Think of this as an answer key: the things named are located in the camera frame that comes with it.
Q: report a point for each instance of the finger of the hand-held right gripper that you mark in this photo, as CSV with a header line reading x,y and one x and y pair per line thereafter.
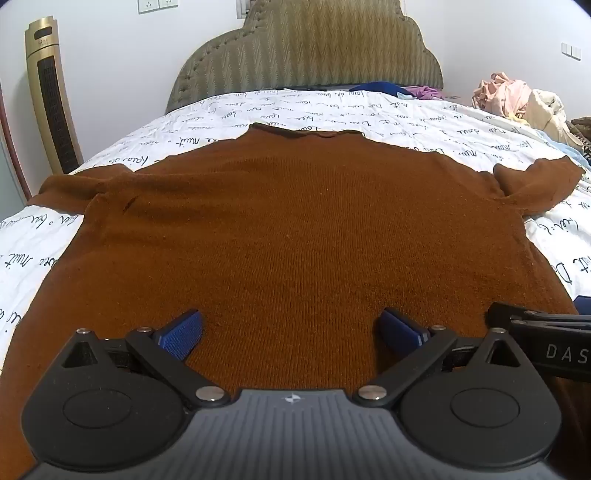
x,y
521,316

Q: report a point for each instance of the dark patterned cloth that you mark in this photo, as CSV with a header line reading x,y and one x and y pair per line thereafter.
x,y
582,138

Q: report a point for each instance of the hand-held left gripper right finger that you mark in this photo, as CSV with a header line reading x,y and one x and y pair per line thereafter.
x,y
402,332

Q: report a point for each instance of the cream cloth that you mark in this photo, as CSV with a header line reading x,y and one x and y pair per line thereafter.
x,y
547,113

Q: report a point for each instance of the pink cloth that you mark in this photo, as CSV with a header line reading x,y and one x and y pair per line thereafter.
x,y
501,94

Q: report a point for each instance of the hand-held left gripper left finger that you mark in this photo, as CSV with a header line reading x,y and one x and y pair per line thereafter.
x,y
181,333

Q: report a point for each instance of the olive padded headboard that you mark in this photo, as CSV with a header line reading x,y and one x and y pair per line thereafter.
x,y
304,44

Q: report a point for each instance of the gold tower fan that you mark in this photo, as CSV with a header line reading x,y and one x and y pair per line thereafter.
x,y
53,97

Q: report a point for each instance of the white script-printed bed sheet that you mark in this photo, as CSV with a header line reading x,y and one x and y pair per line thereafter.
x,y
46,240

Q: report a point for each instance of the white wall socket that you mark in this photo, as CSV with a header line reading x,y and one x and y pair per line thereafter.
x,y
147,5
168,3

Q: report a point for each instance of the white wall switch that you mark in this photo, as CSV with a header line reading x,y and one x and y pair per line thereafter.
x,y
570,50

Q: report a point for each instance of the red-brown wooden frame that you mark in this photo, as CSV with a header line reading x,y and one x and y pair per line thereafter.
x,y
11,152

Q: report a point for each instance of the dark blue cloth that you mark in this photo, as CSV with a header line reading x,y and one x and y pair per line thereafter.
x,y
376,87

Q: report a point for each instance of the brown knit sweater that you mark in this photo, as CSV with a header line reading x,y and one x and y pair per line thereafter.
x,y
295,240

